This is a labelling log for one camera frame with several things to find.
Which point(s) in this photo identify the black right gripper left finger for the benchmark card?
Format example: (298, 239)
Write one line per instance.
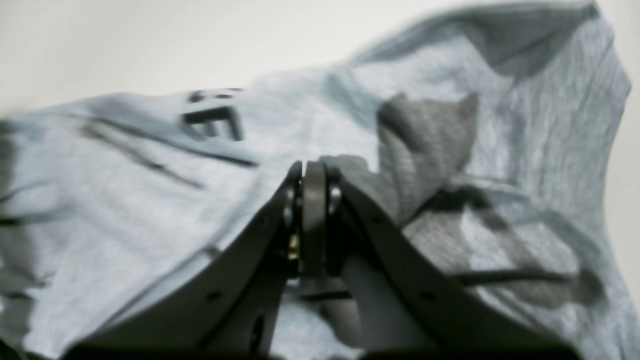
(228, 311)

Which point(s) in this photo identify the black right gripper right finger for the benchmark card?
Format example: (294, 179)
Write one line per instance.
(407, 308)

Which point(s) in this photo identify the grey T-shirt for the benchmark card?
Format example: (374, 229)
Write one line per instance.
(484, 133)

